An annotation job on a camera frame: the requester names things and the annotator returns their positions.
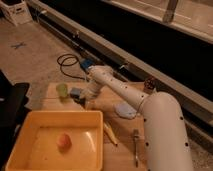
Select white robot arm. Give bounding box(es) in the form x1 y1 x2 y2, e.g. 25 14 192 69
81 65 194 171

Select blue sponge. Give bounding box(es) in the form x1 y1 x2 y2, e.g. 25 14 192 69
70 87 82 98

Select blue crumpled cloth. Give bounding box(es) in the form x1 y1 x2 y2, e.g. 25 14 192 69
114 102 137 119

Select yellow banana-like corn piece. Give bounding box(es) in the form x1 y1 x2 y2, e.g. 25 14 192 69
104 122 118 146

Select white cardboard box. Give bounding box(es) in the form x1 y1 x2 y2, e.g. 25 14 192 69
0 0 32 26

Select brown pepper shaker cup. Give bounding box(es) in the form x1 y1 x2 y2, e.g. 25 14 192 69
144 78 156 94

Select black chair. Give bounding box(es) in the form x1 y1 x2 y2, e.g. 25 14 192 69
0 69 30 171

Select black cable coil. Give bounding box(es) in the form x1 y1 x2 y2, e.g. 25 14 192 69
56 53 88 81

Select orange peach fruit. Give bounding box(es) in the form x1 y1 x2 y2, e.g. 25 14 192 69
57 134 72 150

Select blue power device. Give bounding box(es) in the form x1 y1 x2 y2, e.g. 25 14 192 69
80 59 94 71

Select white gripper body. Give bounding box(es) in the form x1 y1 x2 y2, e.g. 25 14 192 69
83 79 102 100

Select metal fork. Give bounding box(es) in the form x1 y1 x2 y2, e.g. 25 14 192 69
133 129 140 167

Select cream gripper fingers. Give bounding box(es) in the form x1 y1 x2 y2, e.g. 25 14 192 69
75 95 86 106

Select green plastic cup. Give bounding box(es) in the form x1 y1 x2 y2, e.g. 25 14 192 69
56 83 68 98

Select yellow plastic bin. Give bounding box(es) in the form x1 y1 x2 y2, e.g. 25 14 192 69
5 111 103 171

